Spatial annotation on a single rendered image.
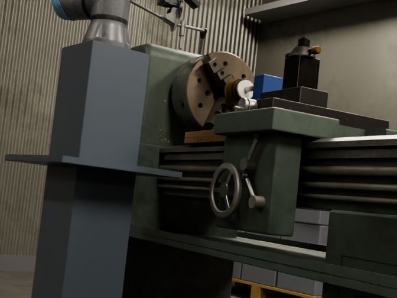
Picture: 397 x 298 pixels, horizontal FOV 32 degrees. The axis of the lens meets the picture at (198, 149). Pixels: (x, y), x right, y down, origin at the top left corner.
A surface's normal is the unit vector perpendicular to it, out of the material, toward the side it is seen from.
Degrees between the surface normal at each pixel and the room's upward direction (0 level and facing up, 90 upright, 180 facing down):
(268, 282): 90
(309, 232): 90
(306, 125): 90
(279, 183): 90
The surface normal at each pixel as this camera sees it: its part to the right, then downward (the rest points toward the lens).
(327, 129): 0.48, -0.02
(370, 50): -0.79, -0.13
